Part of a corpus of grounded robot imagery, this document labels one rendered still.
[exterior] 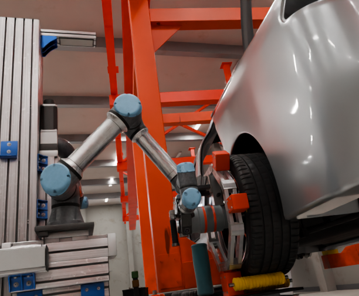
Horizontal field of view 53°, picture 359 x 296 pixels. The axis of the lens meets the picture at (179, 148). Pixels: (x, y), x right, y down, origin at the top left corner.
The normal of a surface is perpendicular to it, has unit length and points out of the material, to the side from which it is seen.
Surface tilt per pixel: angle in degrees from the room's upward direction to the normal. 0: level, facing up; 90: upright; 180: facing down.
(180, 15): 90
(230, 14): 90
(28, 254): 90
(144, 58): 90
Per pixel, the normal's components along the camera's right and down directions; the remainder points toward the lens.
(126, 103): 0.17, -0.47
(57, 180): 0.00, -0.28
